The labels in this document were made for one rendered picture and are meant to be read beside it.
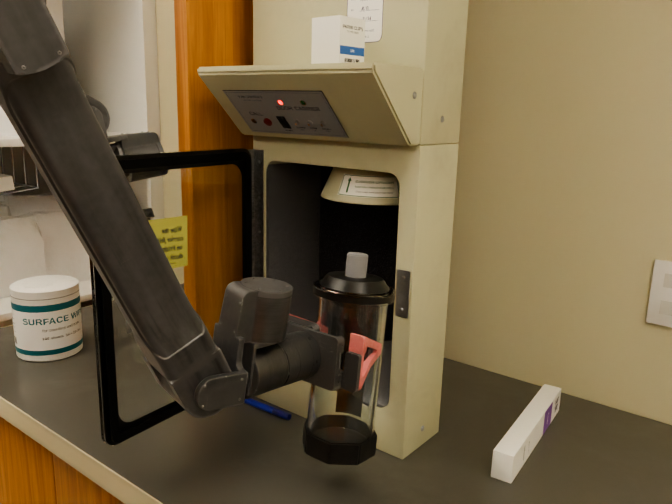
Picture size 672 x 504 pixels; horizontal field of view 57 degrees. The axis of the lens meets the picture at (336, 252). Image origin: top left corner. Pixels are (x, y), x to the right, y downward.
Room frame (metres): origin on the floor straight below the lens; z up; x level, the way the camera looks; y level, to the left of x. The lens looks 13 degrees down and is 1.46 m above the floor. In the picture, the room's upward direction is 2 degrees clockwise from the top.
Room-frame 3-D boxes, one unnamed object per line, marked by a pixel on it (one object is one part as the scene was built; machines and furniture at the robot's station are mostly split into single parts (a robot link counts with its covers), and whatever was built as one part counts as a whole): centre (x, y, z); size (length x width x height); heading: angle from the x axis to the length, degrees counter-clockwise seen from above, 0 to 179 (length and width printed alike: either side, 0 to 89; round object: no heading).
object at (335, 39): (0.86, 0.00, 1.54); 0.05 x 0.05 x 0.06; 48
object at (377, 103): (0.89, 0.05, 1.46); 0.32 x 0.12 x 0.10; 52
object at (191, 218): (0.89, 0.23, 1.19); 0.30 x 0.01 x 0.40; 147
